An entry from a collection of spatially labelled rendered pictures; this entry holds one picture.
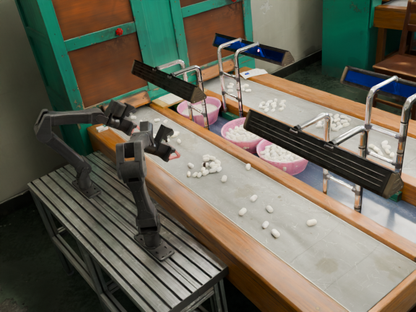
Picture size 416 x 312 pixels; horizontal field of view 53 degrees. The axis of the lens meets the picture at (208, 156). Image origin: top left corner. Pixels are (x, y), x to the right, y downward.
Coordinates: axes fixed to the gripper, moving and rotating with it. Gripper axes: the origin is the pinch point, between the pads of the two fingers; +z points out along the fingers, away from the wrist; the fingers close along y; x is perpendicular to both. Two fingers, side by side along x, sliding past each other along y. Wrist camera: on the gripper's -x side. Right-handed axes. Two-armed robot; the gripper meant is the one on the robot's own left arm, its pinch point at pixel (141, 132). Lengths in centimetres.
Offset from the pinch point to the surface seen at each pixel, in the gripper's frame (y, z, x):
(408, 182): -107, 53, -33
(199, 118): 8.8, 37.8, -17.4
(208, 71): 44, 57, -47
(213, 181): -47.2, 14.4, 2.8
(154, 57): 50, 19, -39
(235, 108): 1, 53, -32
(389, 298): -134, 16, 2
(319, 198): -90, 29, -13
